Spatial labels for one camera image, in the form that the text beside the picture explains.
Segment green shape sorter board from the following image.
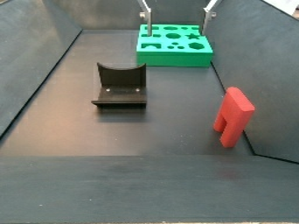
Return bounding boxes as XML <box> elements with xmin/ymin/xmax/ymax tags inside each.
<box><xmin>136</xmin><ymin>24</ymin><xmax>214</xmax><ymax>67</ymax></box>

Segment black curved holder bracket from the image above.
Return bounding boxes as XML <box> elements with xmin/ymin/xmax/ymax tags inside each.
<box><xmin>91</xmin><ymin>63</ymin><xmax>147</xmax><ymax>107</ymax></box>

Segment red square-circle peg object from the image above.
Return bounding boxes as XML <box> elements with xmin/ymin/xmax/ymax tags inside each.
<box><xmin>214</xmin><ymin>87</ymin><xmax>255</xmax><ymax>148</ymax></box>

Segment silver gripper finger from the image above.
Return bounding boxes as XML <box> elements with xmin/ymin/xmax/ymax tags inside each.
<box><xmin>136</xmin><ymin>0</ymin><xmax>152</xmax><ymax>36</ymax></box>
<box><xmin>200</xmin><ymin>0</ymin><xmax>222</xmax><ymax>35</ymax></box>

